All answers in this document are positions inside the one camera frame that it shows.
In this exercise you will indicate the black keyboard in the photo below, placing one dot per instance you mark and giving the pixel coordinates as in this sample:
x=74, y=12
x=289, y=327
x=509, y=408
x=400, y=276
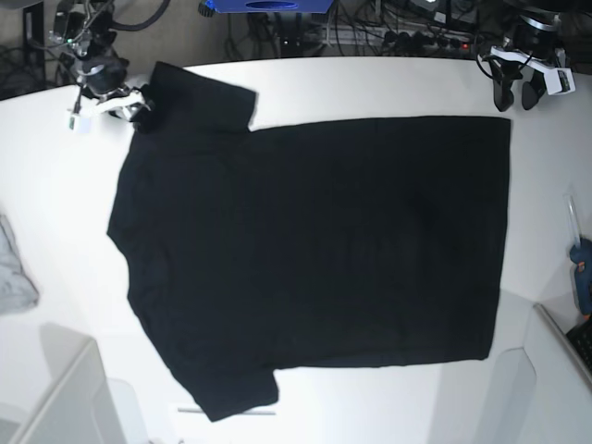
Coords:
x=581, y=339

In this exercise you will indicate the blue box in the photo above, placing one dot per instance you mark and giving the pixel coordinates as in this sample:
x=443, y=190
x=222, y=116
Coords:
x=208, y=8

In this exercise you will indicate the grey cloth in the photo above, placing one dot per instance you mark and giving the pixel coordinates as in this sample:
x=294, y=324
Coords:
x=18, y=294

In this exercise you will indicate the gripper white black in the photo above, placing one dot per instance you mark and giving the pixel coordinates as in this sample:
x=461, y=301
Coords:
x=103, y=89
x=527, y=44

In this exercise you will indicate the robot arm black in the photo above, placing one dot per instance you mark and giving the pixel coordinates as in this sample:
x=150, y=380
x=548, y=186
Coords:
x=535, y=9
x=83, y=31

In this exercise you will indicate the clear glue stick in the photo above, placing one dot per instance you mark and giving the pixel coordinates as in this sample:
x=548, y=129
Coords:
x=572, y=219

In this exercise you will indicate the white bin left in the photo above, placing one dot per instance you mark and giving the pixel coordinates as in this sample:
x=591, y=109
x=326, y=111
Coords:
x=77, y=407

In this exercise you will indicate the blue glue gun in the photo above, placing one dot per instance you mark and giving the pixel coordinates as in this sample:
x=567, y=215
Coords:
x=580, y=256

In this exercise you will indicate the black T-shirt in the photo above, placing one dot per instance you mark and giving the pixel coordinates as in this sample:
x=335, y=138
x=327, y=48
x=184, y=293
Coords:
x=355, y=243

